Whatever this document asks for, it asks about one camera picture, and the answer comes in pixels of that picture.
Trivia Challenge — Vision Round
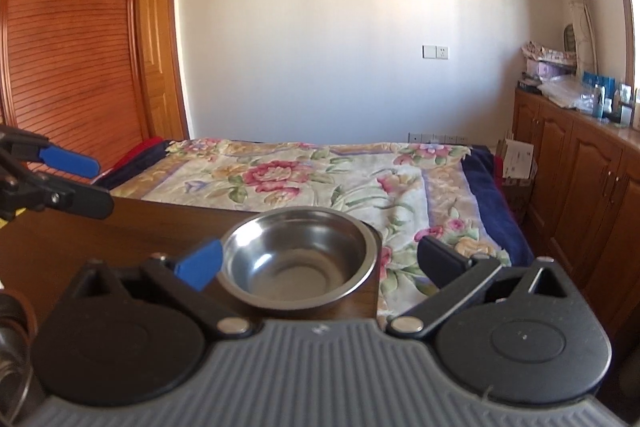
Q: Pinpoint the wooden cabinet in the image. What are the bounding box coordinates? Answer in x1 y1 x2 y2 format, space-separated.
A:
512 88 640 333

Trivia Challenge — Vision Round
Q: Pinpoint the white paper bag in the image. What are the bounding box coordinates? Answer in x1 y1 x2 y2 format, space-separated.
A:
499 138 536 182

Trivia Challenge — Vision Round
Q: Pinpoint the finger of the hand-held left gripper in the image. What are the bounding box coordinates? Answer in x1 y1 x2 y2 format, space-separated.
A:
0 157 115 221
0 124 101 180

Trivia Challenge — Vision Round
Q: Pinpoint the red cloth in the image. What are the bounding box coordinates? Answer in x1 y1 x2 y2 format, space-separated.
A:
106 136 166 181

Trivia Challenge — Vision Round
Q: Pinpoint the clear plastic bag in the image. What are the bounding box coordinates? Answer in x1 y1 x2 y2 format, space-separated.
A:
539 75 592 109

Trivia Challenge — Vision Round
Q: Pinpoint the stainless steel bowl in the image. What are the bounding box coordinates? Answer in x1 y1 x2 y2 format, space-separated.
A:
216 207 382 312
0 289 40 414

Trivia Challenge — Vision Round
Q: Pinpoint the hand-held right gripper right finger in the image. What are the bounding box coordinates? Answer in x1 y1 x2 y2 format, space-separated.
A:
385 235 581 339

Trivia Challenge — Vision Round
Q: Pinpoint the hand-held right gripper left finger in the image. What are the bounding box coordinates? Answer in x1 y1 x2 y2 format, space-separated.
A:
50 238 256 340

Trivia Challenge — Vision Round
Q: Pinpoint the wooden door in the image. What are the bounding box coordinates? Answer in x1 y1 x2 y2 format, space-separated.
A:
138 0 191 141

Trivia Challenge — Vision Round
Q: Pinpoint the group of blue bottles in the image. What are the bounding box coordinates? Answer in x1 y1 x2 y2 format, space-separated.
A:
581 71 635 124

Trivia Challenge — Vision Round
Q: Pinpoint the wooden slatted wardrobe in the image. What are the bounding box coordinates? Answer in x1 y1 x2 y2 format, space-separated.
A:
0 0 151 180

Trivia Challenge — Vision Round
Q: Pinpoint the low wall socket row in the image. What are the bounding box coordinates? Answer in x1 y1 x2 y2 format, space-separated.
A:
408 132 471 146

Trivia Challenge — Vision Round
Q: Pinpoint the floral bed blanket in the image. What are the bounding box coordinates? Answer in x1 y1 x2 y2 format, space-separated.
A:
110 137 513 330

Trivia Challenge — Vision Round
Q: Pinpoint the floral storage box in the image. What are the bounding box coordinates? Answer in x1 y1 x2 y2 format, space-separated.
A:
521 42 577 64

